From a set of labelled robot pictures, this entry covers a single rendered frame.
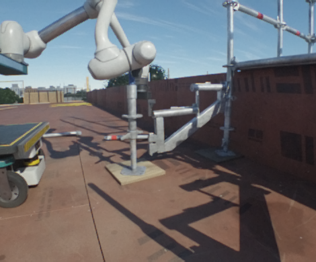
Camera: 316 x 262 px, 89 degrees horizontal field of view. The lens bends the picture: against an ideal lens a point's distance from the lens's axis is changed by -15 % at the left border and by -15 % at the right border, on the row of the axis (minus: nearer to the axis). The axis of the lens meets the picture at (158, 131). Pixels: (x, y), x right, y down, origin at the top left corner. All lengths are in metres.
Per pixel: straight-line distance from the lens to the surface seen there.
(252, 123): 1.57
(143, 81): 1.18
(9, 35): 1.42
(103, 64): 0.78
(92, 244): 0.75
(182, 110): 1.27
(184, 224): 0.81
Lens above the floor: 0.51
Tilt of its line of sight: 11 degrees down
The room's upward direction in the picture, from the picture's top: straight up
